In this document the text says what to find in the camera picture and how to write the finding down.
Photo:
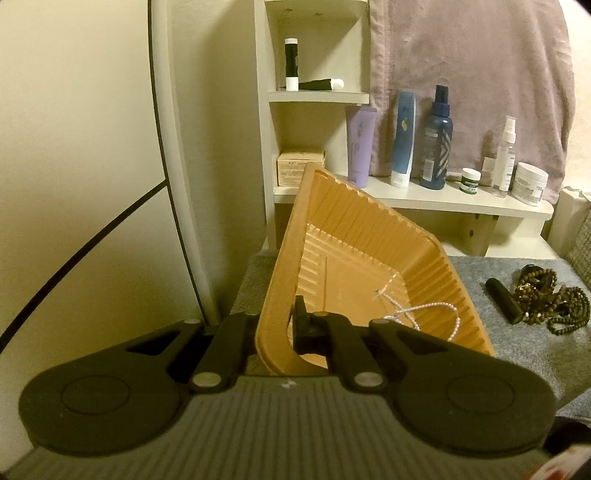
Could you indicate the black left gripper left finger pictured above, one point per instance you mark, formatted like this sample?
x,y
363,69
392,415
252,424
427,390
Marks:
x,y
227,354

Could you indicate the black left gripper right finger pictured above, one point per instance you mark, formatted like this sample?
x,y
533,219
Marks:
x,y
332,335

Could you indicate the orange plastic tray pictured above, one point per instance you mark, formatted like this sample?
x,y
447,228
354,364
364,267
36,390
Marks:
x,y
348,253

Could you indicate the black cylindrical tube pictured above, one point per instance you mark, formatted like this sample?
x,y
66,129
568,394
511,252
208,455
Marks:
x,y
504,300

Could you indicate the black wrist watch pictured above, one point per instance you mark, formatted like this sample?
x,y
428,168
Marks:
x,y
529,272

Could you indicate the small cardboard box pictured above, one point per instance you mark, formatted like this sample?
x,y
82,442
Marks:
x,y
291,164

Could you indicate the lilac cosmetic tube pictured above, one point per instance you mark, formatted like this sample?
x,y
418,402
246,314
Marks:
x,y
360,133

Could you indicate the small green white jar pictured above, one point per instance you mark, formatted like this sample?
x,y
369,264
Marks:
x,y
470,181

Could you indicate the blue white cream tube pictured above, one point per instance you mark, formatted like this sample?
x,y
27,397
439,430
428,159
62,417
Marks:
x,y
404,139

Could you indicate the dark blue spray bottle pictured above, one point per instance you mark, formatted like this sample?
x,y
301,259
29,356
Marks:
x,y
437,141

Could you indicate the clear spray bottle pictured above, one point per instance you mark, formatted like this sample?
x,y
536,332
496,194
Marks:
x,y
505,159

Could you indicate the black white lying tube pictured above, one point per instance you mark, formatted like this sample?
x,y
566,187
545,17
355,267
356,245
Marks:
x,y
329,84

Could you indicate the black white lip balm stick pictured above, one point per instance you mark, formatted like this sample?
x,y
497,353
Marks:
x,y
291,54

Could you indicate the white cream jar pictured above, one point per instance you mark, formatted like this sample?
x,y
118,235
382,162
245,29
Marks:
x,y
529,184

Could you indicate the white bed headboard cushion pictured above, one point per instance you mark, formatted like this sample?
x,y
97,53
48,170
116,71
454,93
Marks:
x,y
571,210

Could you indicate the grey tweed pillow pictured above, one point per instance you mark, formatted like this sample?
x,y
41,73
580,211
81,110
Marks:
x,y
580,255

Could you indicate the cream corner shelf unit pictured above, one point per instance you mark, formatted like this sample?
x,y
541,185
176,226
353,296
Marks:
x,y
313,92

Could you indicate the mauve hanging towel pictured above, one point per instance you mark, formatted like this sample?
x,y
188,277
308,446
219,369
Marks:
x,y
497,58

